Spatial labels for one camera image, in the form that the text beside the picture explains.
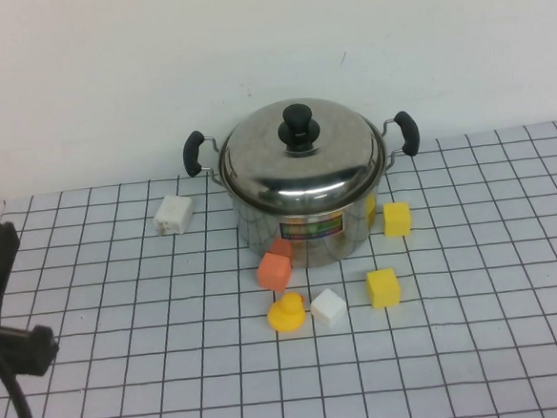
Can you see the orange foam cube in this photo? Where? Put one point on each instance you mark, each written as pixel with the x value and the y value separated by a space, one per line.
pixel 274 272

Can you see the yellow rubber duck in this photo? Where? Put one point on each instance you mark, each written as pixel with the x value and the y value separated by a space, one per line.
pixel 287 314

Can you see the steel lid with black knob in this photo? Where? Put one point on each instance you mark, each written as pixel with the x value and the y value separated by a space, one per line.
pixel 276 171

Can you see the yellow foam cube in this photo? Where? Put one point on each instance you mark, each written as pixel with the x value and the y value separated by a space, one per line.
pixel 397 219
pixel 383 289

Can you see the white foam cube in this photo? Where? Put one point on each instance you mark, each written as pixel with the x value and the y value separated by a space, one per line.
pixel 328 309

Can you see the white charger plug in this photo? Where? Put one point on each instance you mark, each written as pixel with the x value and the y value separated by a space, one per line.
pixel 174 214

